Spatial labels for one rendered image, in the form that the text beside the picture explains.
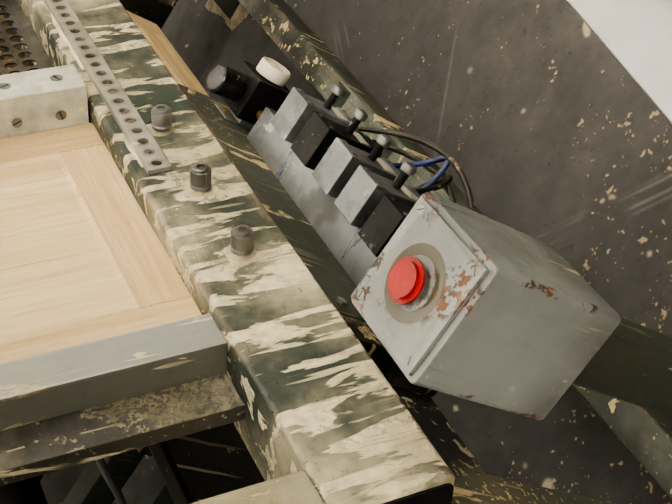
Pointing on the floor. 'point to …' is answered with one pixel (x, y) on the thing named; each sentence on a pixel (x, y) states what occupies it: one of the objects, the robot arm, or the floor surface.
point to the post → (633, 367)
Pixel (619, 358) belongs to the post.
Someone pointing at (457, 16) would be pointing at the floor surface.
